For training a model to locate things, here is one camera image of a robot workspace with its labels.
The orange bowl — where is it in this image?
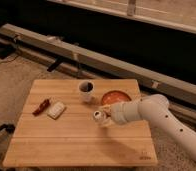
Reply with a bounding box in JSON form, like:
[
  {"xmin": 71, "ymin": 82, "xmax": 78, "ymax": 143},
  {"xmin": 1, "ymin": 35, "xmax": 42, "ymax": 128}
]
[{"xmin": 101, "ymin": 90, "xmax": 131, "ymax": 105}]

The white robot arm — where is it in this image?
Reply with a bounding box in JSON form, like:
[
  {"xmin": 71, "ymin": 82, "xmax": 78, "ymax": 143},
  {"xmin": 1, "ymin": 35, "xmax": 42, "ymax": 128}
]
[{"xmin": 110, "ymin": 94, "xmax": 196, "ymax": 161}]

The white cup with dark liquid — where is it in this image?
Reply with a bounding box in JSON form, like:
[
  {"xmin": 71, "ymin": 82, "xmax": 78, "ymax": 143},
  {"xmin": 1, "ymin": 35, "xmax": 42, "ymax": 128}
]
[{"xmin": 78, "ymin": 81, "xmax": 94, "ymax": 103}]

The white plastic bottle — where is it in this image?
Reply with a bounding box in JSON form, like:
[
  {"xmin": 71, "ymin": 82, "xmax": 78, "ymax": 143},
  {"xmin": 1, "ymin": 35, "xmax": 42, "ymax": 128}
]
[{"xmin": 93, "ymin": 105, "xmax": 112, "ymax": 127}]

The long grey metal rail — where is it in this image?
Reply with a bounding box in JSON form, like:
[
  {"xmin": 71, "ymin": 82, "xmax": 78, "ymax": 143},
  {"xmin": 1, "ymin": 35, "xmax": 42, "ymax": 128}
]
[{"xmin": 0, "ymin": 24, "xmax": 196, "ymax": 106}]

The black bracket on rail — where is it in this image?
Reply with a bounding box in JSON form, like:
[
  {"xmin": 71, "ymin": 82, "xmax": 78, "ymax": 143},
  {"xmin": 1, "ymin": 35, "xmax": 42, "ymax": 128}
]
[{"xmin": 47, "ymin": 58, "xmax": 63, "ymax": 72}]

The wooden table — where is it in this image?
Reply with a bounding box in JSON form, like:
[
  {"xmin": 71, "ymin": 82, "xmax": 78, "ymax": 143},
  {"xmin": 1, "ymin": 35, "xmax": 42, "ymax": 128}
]
[{"xmin": 3, "ymin": 79, "xmax": 158, "ymax": 167}]

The black cable on floor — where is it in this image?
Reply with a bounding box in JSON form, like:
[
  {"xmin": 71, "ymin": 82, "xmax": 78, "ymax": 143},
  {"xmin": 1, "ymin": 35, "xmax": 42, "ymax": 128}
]
[{"xmin": 0, "ymin": 53, "xmax": 20, "ymax": 75}]

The black table leg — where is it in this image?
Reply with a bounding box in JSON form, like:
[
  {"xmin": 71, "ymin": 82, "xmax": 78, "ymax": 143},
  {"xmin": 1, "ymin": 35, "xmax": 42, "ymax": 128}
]
[{"xmin": 0, "ymin": 124, "xmax": 15, "ymax": 133}]

